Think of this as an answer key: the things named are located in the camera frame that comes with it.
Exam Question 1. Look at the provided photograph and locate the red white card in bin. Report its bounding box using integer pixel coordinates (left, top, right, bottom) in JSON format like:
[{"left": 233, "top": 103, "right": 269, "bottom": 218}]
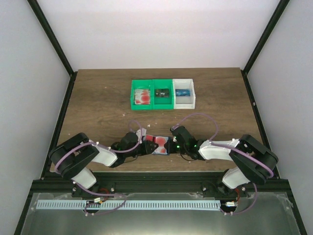
[{"left": 134, "top": 89, "right": 151, "bottom": 105}]

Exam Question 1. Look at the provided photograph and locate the black card in bin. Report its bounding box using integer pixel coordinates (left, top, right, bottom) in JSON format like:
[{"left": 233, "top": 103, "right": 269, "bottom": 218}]
[{"left": 155, "top": 89, "right": 170, "bottom": 98}]

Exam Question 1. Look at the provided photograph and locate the white storage bin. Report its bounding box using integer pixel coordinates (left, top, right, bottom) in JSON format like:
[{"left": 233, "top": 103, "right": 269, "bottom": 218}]
[{"left": 173, "top": 78, "right": 196, "bottom": 110}]

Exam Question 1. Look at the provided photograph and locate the right black frame post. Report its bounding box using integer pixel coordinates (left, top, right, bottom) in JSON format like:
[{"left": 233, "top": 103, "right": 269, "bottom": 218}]
[{"left": 242, "top": 0, "right": 290, "bottom": 75}]

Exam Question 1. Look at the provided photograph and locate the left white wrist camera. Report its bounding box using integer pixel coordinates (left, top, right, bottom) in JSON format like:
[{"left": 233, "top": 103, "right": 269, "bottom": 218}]
[{"left": 136, "top": 128, "right": 147, "bottom": 143}]

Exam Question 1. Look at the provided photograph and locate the black frame post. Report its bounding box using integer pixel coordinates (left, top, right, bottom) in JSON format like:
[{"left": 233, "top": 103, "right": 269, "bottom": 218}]
[
  {"left": 26, "top": 0, "right": 74, "bottom": 76},
  {"left": 242, "top": 0, "right": 290, "bottom": 75}
]

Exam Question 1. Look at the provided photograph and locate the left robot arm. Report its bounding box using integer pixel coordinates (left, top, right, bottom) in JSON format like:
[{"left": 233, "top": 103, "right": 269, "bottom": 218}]
[{"left": 48, "top": 131, "right": 158, "bottom": 198}]

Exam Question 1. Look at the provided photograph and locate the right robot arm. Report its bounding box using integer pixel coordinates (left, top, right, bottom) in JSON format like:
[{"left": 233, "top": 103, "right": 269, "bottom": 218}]
[{"left": 167, "top": 126, "right": 279, "bottom": 197}]

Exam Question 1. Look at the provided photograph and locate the black aluminium frame rail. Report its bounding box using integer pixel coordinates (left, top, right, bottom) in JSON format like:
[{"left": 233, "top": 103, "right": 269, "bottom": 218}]
[{"left": 29, "top": 172, "right": 293, "bottom": 199}]

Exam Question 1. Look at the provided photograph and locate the left black frame post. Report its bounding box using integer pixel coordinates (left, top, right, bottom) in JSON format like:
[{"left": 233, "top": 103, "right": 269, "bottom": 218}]
[{"left": 26, "top": 0, "right": 74, "bottom": 76}]

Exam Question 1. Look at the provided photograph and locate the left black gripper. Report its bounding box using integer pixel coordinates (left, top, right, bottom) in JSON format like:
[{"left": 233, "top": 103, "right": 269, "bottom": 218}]
[{"left": 125, "top": 141, "right": 159, "bottom": 158}]

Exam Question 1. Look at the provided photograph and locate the green double storage bin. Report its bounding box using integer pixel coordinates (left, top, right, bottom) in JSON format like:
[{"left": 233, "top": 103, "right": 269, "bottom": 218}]
[{"left": 130, "top": 79, "right": 174, "bottom": 111}]

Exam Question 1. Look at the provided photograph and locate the blue card in bin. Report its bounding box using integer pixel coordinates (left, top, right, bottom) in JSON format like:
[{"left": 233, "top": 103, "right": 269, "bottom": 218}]
[{"left": 175, "top": 89, "right": 190, "bottom": 96}]

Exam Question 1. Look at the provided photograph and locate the blue leather card holder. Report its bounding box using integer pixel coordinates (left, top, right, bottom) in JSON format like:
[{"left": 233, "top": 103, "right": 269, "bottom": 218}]
[{"left": 144, "top": 134, "right": 171, "bottom": 156}]

